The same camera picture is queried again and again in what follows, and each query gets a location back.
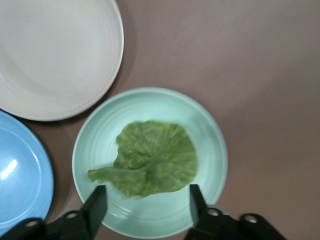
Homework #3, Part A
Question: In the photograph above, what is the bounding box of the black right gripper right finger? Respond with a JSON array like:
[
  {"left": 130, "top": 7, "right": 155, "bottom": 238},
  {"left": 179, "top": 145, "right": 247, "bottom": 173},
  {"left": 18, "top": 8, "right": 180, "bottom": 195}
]
[{"left": 189, "top": 184, "right": 214, "bottom": 227}]

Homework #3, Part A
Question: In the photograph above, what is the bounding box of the blue plate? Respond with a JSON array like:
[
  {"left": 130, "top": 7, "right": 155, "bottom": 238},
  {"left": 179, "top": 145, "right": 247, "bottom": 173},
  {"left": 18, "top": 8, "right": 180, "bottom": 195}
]
[{"left": 0, "top": 109, "right": 55, "bottom": 226}]

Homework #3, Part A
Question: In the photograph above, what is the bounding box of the beige plate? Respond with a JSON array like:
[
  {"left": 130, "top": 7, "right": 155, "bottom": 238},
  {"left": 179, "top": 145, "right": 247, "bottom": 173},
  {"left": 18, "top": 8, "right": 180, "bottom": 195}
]
[{"left": 0, "top": 0, "right": 125, "bottom": 123}]

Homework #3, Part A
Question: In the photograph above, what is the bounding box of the pale green plate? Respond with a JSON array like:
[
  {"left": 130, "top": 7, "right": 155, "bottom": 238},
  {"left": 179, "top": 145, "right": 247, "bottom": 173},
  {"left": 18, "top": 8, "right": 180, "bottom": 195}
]
[{"left": 71, "top": 86, "right": 229, "bottom": 238}]

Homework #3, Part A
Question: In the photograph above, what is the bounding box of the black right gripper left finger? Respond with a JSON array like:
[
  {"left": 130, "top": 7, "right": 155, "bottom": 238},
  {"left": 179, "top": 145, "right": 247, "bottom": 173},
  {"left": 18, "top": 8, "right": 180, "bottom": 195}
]
[{"left": 80, "top": 184, "right": 108, "bottom": 240}]

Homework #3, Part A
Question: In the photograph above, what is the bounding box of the green lettuce leaf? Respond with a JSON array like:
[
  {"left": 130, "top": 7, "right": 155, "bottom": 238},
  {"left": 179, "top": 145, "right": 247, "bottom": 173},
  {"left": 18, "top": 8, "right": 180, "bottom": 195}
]
[{"left": 87, "top": 120, "right": 199, "bottom": 199}]

